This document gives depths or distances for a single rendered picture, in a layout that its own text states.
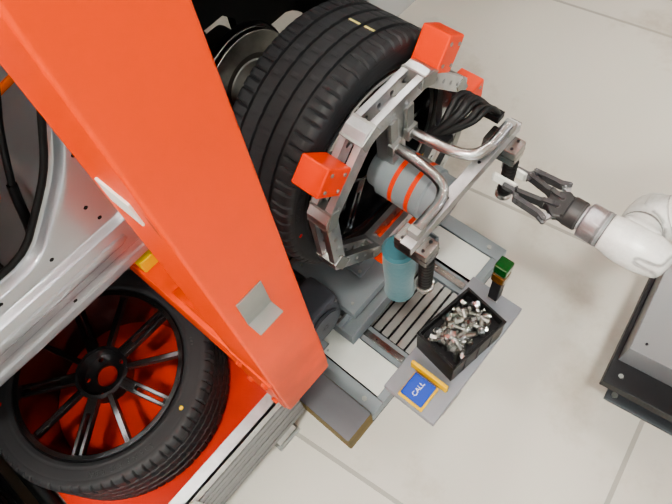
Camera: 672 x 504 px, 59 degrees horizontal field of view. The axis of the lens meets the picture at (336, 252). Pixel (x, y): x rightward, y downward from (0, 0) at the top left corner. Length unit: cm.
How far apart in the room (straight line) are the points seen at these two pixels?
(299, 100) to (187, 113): 62
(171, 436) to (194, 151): 111
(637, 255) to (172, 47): 112
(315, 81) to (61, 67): 79
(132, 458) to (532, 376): 133
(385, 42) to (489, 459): 138
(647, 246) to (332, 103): 76
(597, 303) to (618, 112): 93
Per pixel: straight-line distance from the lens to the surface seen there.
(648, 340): 191
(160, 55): 64
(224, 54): 165
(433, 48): 139
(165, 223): 76
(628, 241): 146
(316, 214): 132
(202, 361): 175
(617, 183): 266
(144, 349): 209
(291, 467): 213
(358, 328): 205
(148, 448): 173
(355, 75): 129
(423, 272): 136
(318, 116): 126
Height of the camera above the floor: 208
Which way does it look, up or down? 61 degrees down
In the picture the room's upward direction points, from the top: 12 degrees counter-clockwise
